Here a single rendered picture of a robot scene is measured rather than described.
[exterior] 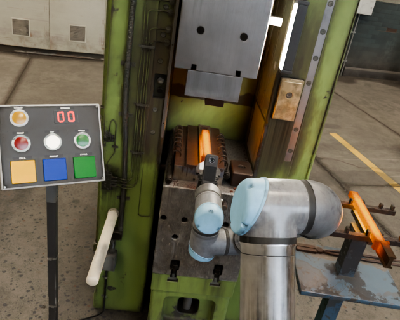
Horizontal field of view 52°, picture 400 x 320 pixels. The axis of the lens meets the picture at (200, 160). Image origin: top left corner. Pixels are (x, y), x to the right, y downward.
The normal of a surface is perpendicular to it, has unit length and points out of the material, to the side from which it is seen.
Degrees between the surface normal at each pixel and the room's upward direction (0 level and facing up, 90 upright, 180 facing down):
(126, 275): 90
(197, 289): 90
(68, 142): 60
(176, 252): 90
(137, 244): 90
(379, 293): 0
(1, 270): 0
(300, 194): 32
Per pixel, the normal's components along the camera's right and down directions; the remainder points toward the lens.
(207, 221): 0.02, 0.38
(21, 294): 0.15, -0.88
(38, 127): 0.44, -0.04
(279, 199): 0.23, -0.35
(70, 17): 0.25, 0.47
